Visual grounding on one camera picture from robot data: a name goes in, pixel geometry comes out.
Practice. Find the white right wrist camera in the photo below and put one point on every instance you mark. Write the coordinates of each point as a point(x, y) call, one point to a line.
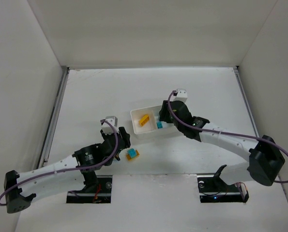
point(180, 95)

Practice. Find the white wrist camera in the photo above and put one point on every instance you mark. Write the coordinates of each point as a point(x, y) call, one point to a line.
point(109, 125)
point(180, 95)

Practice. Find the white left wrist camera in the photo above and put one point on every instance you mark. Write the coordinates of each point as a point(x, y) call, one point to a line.
point(109, 125)

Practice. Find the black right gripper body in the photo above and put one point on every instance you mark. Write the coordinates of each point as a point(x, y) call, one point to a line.
point(163, 113)

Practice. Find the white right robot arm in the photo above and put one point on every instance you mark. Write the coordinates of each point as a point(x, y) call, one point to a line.
point(262, 160)

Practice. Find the yellow long lego brick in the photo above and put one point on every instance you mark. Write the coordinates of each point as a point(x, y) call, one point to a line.
point(144, 119)

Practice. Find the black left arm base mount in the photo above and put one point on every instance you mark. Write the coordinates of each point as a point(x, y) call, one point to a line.
point(97, 190)

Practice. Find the cyan small lego brick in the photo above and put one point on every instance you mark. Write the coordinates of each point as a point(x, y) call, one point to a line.
point(159, 124)

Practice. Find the blue and yellow lego stack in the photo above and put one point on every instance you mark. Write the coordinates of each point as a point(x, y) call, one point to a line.
point(132, 154)

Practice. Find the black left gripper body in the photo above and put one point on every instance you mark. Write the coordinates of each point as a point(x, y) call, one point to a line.
point(124, 137)

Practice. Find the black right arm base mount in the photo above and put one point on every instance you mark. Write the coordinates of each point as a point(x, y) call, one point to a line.
point(212, 189)

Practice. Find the white three-compartment container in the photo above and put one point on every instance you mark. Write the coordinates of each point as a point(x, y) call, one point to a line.
point(150, 130)

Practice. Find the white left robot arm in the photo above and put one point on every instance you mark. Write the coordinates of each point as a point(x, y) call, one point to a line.
point(75, 173)

